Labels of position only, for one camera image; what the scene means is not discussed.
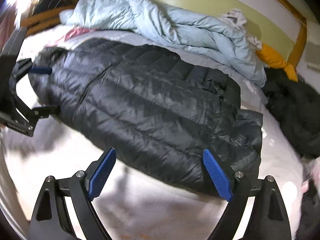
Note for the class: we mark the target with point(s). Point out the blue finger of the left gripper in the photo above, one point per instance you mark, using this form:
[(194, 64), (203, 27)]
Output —
[(41, 70), (45, 111)]

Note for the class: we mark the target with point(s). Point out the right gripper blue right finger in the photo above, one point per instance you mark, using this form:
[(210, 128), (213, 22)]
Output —
[(220, 173)]

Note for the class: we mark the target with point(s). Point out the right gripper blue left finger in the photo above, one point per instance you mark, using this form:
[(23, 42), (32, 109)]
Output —
[(98, 172)]

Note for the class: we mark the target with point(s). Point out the black puffer down jacket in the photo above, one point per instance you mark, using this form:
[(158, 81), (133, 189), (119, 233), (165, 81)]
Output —
[(159, 112)]

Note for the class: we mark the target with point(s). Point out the pink and white blanket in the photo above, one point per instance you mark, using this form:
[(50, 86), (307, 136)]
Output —
[(78, 31)]

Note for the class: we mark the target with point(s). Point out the black fluffy fleece coat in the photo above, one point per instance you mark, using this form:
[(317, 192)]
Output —
[(295, 105)]

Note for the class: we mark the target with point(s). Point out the light blue crumpled duvet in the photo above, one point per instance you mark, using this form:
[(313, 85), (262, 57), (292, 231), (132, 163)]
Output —
[(173, 27)]

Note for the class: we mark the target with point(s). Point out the orange yellow garment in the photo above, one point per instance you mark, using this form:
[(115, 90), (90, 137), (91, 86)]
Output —
[(275, 61)]

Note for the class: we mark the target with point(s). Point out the pale grey crumpled shirt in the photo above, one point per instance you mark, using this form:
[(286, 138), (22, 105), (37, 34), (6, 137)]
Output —
[(237, 19)]

